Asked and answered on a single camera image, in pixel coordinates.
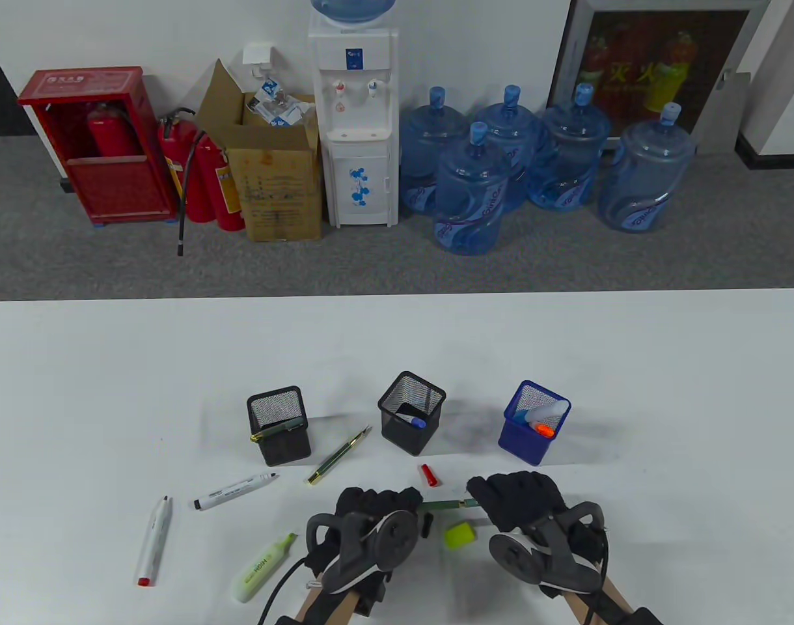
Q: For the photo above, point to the person's left hand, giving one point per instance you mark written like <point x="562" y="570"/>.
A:
<point x="371" y="500"/>

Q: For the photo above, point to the person's right hand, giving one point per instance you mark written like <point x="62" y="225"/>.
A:
<point x="520" y="498"/>

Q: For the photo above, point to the dark green gold-trim pen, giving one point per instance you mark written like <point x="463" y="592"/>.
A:
<point x="280" y="430"/>
<point x="335" y="459"/>
<point x="446" y="504"/>

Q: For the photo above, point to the black pen cap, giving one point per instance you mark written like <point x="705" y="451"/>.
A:
<point x="427" y="526"/>

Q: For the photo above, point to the red pen cap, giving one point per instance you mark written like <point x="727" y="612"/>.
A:
<point x="429" y="476"/>

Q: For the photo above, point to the orange pen cap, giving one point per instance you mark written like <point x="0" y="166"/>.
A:
<point x="544" y="430"/>

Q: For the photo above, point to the yellow-green pen cap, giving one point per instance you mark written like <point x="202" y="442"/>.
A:
<point x="459" y="537"/>

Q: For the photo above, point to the white marker blue end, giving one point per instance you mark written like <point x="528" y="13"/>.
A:
<point x="403" y="416"/>

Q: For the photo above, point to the pale blue highlighter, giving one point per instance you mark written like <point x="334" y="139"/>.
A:
<point x="547" y="411"/>

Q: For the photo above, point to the person's left forearm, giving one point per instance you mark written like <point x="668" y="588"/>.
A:
<point x="325" y="609"/>

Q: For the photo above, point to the person's right forearm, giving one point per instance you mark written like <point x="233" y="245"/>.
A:
<point x="576" y="612"/>

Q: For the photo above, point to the blue mesh pen holder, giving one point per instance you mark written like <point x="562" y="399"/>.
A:
<point x="524" y="449"/>

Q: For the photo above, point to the black mesh pen holder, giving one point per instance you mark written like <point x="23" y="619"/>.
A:
<point x="286" y="452"/>
<point x="403" y="443"/>

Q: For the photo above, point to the grey tracking controller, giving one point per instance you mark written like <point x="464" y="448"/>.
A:
<point x="515" y="556"/>
<point x="394" y="539"/>

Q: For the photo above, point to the yellow-green highlighter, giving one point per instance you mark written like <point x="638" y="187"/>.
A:
<point x="257" y="573"/>

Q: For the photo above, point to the white marker black end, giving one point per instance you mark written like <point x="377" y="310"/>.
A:
<point x="231" y="493"/>

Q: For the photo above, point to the white marker red end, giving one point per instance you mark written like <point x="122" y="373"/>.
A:
<point x="155" y="540"/>

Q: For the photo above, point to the blue water jug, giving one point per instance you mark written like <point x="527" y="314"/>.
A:
<point x="644" y="176"/>
<point x="426" y="140"/>
<point x="511" y="124"/>
<point x="468" y="195"/>
<point x="569" y="156"/>

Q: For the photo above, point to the brown cardboard box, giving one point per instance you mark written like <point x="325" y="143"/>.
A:
<point x="280" y="189"/>

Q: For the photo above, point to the white water dispenser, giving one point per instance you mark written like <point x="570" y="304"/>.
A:
<point x="361" y="176"/>

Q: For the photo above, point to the red extinguisher yellow label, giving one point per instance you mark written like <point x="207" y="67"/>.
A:
<point x="228" y="189"/>

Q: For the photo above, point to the white blue packets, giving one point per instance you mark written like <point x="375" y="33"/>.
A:
<point x="280" y="107"/>

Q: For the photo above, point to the red fire extinguisher cabinet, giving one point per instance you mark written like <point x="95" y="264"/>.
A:
<point x="110" y="189"/>

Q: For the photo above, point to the red fire extinguisher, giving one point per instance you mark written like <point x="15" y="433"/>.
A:
<point x="170" y="146"/>
<point x="114" y="133"/>

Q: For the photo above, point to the grey metal panel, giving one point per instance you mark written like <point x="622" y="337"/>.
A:
<point x="722" y="124"/>

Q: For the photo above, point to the blue dispenser water bottle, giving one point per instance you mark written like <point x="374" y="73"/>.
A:
<point x="351" y="10"/>

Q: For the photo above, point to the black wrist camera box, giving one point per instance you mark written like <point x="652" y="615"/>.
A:
<point x="641" y="618"/>

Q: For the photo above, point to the white wall box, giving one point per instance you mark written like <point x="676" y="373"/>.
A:
<point x="259" y="53"/>

